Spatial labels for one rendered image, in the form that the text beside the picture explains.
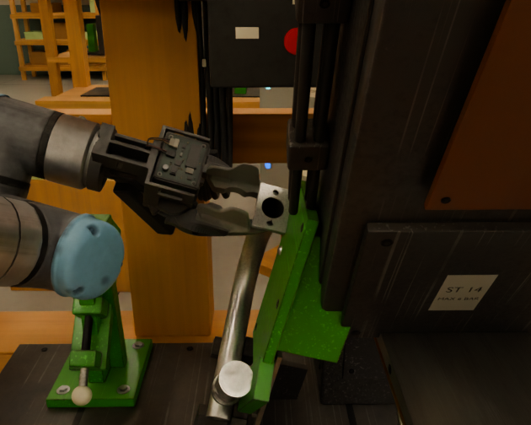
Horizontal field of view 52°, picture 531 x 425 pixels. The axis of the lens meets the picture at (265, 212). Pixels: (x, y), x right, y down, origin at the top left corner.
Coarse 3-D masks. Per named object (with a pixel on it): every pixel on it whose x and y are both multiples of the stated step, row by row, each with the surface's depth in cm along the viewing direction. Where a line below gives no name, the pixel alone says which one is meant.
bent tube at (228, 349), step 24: (264, 192) 63; (264, 216) 62; (288, 216) 63; (264, 240) 69; (240, 264) 72; (240, 288) 72; (240, 312) 70; (240, 336) 69; (240, 360) 69; (216, 408) 65
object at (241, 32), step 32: (224, 0) 69; (256, 0) 69; (288, 0) 69; (224, 32) 70; (256, 32) 70; (288, 32) 70; (320, 32) 70; (224, 64) 72; (256, 64) 72; (288, 64) 72
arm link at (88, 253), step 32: (0, 224) 42; (32, 224) 45; (64, 224) 48; (96, 224) 48; (0, 256) 42; (32, 256) 44; (64, 256) 46; (96, 256) 48; (64, 288) 47; (96, 288) 49
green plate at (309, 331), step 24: (312, 216) 52; (288, 240) 59; (312, 240) 52; (288, 264) 55; (312, 264) 54; (288, 288) 54; (312, 288) 55; (264, 312) 63; (288, 312) 55; (312, 312) 56; (336, 312) 56; (264, 336) 59; (288, 336) 57; (312, 336) 57; (336, 336) 57; (264, 360) 57; (336, 360) 58
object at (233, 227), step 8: (200, 208) 60; (208, 208) 60; (216, 208) 60; (224, 208) 59; (232, 208) 58; (200, 216) 61; (208, 216) 61; (216, 216) 61; (224, 216) 60; (232, 216) 60; (240, 216) 59; (248, 216) 59; (216, 224) 61; (224, 224) 61; (232, 224) 61; (240, 224) 61; (248, 224) 61; (232, 232) 61; (240, 232) 62; (248, 232) 62; (256, 232) 62; (264, 232) 63
